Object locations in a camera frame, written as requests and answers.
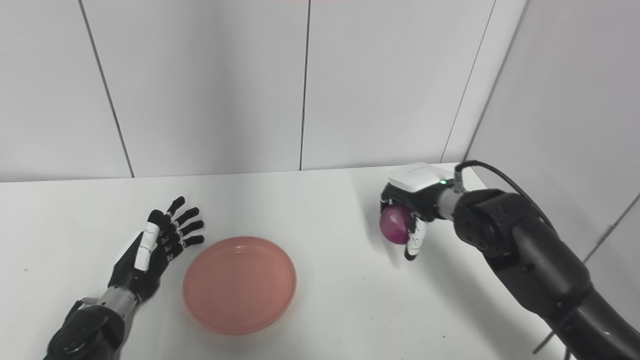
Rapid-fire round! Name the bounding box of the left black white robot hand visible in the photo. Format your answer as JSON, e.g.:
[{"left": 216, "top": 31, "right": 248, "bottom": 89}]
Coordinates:
[{"left": 107, "top": 196, "right": 206, "bottom": 304}]

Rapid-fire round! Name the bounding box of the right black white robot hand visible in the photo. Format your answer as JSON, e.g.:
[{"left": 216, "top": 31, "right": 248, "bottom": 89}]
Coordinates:
[{"left": 379, "top": 162, "right": 457, "bottom": 262}]

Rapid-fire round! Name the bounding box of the purple red onion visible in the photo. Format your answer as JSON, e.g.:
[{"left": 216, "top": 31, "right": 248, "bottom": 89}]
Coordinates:
[{"left": 379, "top": 204, "right": 416, "bottom": 245}]

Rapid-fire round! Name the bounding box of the pink round plate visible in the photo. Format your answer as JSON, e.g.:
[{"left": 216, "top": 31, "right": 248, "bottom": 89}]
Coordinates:
[{"left": 182, "top": 236, "right": 298, "bottom": 335}]

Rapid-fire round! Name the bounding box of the thin black left wrist cable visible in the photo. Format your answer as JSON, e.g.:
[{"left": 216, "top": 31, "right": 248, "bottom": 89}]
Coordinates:
[{"left": 65, "top": 297, "right": 100, "bottom": 323}]

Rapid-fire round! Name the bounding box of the thick black right wrist cable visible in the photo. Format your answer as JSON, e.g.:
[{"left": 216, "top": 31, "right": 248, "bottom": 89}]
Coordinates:
[{"left": 453, "top": 160, "right": 557, "bottom": 232}]

